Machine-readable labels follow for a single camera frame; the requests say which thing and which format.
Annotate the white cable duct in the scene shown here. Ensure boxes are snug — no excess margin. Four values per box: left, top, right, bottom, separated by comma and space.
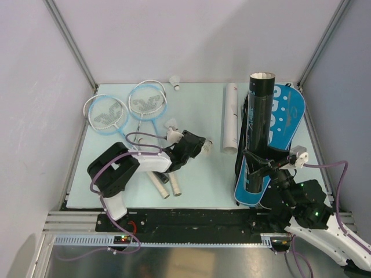
53, 233, 273, 248

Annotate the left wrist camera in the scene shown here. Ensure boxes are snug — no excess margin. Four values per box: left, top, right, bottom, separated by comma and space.
166, 127, 183, 144

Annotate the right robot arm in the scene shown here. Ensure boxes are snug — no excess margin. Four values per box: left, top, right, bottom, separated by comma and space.
243, 146, 370, 272

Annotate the black shuttlecock tube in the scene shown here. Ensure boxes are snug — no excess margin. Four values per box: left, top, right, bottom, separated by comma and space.
246, 72, 275, 193

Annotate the white shuttlecock tube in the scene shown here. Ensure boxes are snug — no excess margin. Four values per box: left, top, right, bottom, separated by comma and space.
223, 83, 238, 154

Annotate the blue racket left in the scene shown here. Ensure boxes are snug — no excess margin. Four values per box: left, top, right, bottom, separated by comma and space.
88, 97, 171, 200

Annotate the blue racket white grip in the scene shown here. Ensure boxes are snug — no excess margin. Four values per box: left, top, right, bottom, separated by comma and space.
128, 86, 183, 197

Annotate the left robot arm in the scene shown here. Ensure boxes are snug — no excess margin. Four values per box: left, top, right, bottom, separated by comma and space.
87, 128, 206, 231

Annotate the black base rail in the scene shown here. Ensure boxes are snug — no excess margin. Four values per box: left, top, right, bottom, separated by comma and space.
57, 207, 290, 244

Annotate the blue racket bag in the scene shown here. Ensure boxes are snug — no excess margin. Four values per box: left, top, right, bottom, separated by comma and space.
234, 83, 305, 207

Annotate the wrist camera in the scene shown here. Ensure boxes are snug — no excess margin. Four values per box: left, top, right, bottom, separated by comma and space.
287, 145, 309, 170
166, 127, 183, 144

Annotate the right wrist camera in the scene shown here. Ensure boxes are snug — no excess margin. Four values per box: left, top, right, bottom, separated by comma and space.
287, 145, 309, 170

